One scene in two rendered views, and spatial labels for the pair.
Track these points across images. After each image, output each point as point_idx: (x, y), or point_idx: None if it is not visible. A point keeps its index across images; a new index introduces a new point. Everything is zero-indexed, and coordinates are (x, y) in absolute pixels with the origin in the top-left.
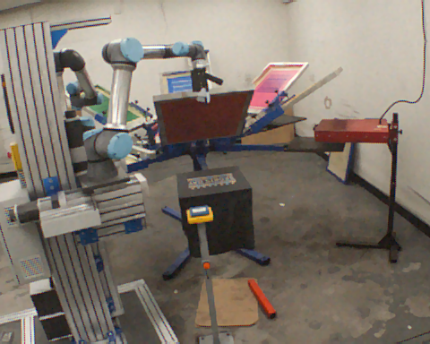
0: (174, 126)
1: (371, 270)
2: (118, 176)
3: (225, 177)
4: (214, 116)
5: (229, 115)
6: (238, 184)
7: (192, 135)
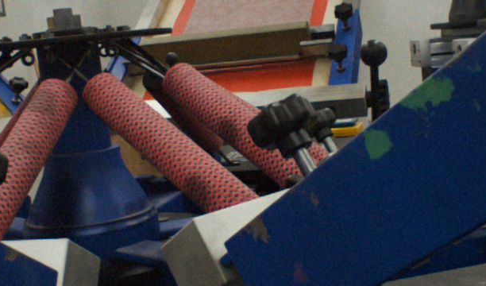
0: (318, 22)
1: None
2: (446, 22)
3: (239, 156)
4: (223, 13)
5: (187, 20)
6: (233, 149)
7: (257, 80)
